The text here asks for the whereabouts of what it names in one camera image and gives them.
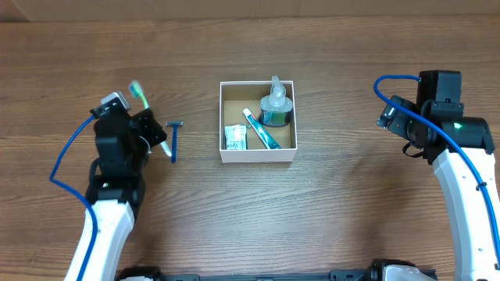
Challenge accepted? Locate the Colgate toothpaste tube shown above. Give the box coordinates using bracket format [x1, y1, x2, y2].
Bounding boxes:
[243, 108, 281, 150]

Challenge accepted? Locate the clear soap pump bottle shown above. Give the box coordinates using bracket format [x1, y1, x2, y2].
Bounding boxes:
[259, 76, 293, 127]

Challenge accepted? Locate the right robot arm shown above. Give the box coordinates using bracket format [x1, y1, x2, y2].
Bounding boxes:
[375, 70, 499, 280]

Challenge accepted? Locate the right blue cable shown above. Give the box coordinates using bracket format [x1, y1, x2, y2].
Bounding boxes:
[373, 74, 500, 258]

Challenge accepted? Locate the green white toothbrush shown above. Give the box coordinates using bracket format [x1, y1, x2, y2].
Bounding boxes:
[128, 80, 173, 158]

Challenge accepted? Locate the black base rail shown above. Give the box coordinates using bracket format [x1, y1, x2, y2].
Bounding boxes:
[116, 265, 438, 281]

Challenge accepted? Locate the green white soap packet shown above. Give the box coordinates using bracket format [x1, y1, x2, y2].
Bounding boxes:
[224, 124, 248, 151]

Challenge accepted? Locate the blue disposable razor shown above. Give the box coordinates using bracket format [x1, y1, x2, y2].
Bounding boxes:
[166, 120, 184, 163]

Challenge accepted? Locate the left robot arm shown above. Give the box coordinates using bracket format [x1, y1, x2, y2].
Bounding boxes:
[65, 108, 166, 280]

